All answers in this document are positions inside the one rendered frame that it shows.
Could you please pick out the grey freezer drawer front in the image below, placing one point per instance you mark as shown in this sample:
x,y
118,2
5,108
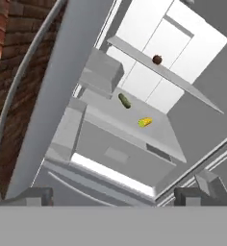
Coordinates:
x,y
86,185

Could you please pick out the brown round fruit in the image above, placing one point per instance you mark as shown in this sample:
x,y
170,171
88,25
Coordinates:
x,y
157,59

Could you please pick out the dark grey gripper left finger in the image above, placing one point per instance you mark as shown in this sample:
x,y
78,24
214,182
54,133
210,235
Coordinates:
x,y
41,193

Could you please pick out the grey fridge crisper drawer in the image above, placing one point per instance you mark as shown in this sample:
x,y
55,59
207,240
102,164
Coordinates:
x,y
118,150

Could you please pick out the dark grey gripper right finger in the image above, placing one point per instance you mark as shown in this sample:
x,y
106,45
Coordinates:
x,y
181,193

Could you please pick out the wide grey fridge rack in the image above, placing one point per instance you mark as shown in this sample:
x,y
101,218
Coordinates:
x,y
144,110

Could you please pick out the yellow corn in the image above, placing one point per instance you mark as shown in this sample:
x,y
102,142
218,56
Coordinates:
x,y
145,122

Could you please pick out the grey fridge door with bin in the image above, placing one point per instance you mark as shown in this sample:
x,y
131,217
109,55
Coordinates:
x,y
211,157

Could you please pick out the white fridge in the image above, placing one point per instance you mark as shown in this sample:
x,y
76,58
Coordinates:
x,y
182,44

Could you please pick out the long grey door bin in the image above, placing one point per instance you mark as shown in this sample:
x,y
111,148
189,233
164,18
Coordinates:
x,y
67,129

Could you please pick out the green cucumber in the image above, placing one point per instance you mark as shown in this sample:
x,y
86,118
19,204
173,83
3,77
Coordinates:
x,y
124,100

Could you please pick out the small grey door bin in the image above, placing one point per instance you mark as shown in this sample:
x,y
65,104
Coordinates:
x,y
101,72

